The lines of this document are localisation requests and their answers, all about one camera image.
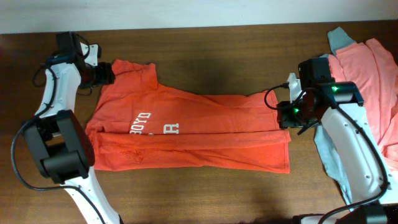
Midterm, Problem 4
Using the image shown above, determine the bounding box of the grey shirt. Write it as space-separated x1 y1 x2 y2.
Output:
314 27 356 205

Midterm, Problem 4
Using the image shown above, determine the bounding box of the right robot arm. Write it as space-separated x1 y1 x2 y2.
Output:
277 58 397 223

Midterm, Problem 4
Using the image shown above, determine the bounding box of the orange soccer t-shirt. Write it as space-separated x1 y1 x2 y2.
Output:
86 60 290 174

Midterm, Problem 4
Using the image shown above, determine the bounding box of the pink shirt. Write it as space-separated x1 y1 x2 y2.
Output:
328 39 397 172

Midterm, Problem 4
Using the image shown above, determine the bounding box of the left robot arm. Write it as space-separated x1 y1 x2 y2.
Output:
16 32 122 224

